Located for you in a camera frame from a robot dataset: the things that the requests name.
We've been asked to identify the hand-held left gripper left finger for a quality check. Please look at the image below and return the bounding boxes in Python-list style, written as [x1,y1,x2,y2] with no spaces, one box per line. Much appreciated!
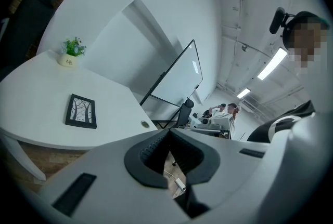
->
[38,128,192,224]

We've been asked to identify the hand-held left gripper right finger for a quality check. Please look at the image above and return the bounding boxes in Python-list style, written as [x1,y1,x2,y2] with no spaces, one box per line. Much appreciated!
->
[169,128,273,224]

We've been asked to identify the black framed tree picture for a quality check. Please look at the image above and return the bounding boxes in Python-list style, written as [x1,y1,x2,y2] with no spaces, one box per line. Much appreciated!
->
[65,93,97,129]

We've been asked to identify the person's black printed shirt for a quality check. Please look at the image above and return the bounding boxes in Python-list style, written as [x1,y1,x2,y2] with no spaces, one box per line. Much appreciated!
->
[246,100,317,143]

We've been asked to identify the white table with equipment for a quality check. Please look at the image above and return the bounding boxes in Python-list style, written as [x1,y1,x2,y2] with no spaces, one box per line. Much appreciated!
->
[191,116,233,139]

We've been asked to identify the white power strip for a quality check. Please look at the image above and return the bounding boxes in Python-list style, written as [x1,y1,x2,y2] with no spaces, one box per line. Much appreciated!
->
[174,178,187,191]

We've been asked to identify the black mesh office chair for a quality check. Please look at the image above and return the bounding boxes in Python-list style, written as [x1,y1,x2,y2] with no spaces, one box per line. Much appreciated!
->
[166,97,195,130]

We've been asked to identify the long ceiling light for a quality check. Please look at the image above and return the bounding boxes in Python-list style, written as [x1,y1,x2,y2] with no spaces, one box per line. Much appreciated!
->
[257,47,288,81]
[236,87,252,99]

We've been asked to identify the whiteboard on black stand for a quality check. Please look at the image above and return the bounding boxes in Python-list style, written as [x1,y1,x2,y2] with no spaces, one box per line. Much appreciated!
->
[139,39,204,129]

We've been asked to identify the potted plant in cream pot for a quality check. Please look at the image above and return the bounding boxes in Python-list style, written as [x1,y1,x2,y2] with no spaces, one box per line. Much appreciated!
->
[57,36,87,69]

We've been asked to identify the person's head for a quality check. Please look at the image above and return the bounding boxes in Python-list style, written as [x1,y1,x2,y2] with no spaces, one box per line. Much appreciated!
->
[282,10,331,62]

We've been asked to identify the white power cable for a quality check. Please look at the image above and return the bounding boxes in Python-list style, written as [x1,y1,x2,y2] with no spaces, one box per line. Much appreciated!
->
[163,170,180,181]

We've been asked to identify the black head camera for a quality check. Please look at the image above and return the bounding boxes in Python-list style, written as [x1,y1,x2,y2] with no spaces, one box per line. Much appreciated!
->
[269,6,296,35]

